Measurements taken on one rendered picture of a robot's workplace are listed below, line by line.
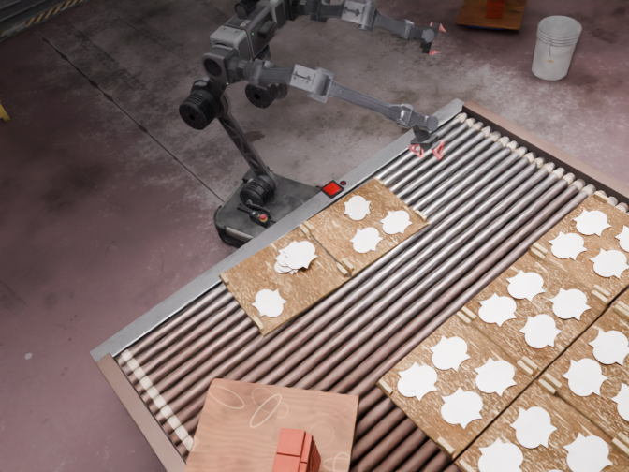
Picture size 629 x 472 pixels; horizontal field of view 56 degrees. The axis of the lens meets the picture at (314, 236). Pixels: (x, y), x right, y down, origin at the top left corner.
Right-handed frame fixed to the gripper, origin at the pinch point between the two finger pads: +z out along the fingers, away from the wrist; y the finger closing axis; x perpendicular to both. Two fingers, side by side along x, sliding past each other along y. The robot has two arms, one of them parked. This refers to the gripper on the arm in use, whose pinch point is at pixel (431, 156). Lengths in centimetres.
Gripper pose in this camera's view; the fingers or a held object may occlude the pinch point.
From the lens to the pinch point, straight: 246.4
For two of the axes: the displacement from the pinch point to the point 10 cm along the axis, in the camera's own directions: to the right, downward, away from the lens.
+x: -6.8, 6.3, -3.8
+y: -6.0, -1.7, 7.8
